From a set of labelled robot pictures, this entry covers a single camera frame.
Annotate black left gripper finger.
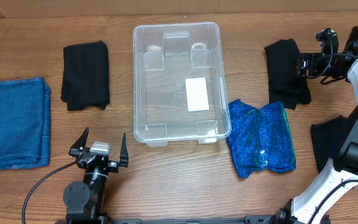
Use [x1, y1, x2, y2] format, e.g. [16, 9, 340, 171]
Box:
[69, 127, 89, 156]
[119, 133, 129, 167]

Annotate black cloth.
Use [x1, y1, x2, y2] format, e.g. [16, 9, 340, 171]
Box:
[264, 39, 311, 110]
[61, 41, 110, 111]
[310, 116, 349, 173]

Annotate blue sparkly cloth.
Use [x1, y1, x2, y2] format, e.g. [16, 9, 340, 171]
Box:
[226, 100, 296, 179]

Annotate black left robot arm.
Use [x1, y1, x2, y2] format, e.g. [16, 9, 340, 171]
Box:
[63, 128, 129, 223]

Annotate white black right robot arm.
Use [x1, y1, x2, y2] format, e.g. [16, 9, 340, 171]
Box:
[259, 26, 358, 223]

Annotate folded blue denim jeans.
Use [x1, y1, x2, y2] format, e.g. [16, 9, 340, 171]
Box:
[0, 77, 51, 170]

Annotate clear plastic storage bin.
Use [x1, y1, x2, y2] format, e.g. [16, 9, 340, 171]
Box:
[133, 22, 231, 147]

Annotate white label in bin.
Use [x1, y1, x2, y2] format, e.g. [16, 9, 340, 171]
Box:
[185, 77, 209, 112]

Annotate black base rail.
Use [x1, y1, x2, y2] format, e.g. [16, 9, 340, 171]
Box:
[110, 214, 331, 224]

